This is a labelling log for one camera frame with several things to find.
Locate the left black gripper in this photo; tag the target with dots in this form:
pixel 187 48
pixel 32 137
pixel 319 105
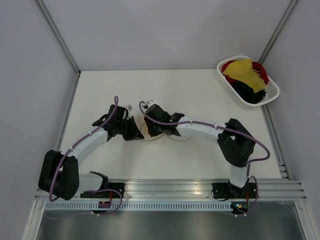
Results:
pixel 134 134

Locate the aluminium mounting rail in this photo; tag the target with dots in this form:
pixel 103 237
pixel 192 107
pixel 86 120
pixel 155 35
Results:
pixel 200 189

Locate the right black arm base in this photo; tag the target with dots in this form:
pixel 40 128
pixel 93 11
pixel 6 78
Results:
pixel 227 191

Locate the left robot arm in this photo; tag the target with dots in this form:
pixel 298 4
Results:
pixel 60 176

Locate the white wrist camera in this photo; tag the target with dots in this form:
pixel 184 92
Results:
pixel 149 103
pixel 129 108

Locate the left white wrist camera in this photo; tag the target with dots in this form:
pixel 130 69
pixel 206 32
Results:
pixel 129 108

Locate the right aluminium frame post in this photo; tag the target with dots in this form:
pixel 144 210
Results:
pixel 278 29

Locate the yellow garment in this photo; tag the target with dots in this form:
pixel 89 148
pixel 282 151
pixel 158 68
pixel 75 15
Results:
pixel 242 71

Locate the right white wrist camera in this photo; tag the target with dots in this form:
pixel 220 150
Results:
pixel 149 103

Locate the cream mesh laundry bag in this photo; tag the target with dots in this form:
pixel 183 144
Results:
pixel 147 138

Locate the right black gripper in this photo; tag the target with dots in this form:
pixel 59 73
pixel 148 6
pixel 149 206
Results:
pixel 151 131

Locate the white slotted cable duct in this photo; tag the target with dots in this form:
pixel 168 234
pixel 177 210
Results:
pixel 220 206

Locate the aluminium frame post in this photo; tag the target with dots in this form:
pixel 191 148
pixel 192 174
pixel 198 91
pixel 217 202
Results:
pixel 278 29
pixel 57 35

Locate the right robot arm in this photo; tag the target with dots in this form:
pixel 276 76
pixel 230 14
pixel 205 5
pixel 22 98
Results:
pixel 232 137

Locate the left aluminium frame post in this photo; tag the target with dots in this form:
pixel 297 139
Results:
pixel 57 35

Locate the black garment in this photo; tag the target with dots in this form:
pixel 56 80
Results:
pixel 247 93

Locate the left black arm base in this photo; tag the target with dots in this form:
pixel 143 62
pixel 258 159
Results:
pixel 115 191

